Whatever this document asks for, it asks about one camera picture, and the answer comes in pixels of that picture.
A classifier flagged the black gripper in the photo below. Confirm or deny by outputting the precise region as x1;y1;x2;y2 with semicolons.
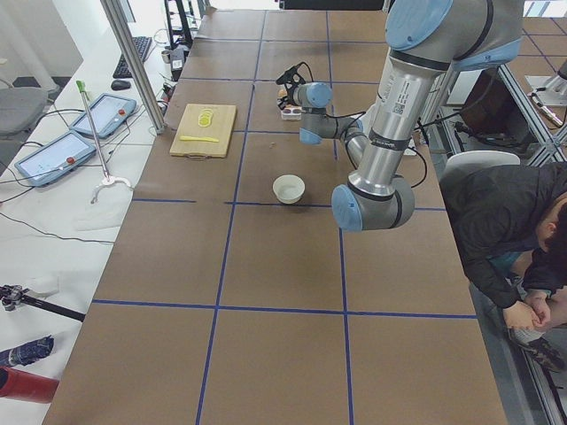
283;78;304;106

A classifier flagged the clear plastic egg box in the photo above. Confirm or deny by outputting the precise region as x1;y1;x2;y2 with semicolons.
280;104;302;121

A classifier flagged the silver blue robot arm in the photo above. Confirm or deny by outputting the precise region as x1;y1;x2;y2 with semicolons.
276;1;524;232

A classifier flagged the lemon slice one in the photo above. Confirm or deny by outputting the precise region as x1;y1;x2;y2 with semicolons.
198;114;213;128

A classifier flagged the bamboo cutting board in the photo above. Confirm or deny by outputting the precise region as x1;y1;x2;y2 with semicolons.
169;104;237;158

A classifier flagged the white bowl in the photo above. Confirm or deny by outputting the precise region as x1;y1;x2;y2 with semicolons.
272;174;306;205

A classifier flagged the yellow plastic knife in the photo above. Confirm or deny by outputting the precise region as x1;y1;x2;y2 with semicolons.
179;135;220;143

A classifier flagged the black keyboard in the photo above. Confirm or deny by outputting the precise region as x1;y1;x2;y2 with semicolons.
112;35;153;80

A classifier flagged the black computer mouse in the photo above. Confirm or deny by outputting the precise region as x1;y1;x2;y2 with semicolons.
111;80;131;91

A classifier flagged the teach pendant far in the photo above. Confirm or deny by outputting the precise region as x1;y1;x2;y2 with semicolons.
69;93;137;139

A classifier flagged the teach pendant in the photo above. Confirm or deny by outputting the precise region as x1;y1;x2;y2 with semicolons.
69;93;137;139
15;130;96;187

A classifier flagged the white chair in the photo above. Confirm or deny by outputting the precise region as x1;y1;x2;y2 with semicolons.
440;151;520;182

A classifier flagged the grabber reach tool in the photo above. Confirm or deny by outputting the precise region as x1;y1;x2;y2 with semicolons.
76;80;134;205

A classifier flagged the teach pendant near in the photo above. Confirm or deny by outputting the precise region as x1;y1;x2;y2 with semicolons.
15;130;96;187

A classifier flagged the person in black jacket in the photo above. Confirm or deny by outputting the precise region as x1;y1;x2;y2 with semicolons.
442;162;566;372

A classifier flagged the folded blue umbrella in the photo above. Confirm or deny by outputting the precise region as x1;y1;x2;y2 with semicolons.
1;336;54;367

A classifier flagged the red bottle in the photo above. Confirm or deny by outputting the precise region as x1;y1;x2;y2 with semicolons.
1;367;59;404

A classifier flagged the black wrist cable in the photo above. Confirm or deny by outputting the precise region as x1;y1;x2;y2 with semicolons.
275;62;314;86

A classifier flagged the aluminium frame post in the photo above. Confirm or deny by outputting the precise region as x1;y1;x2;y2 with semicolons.
100;0;166;135

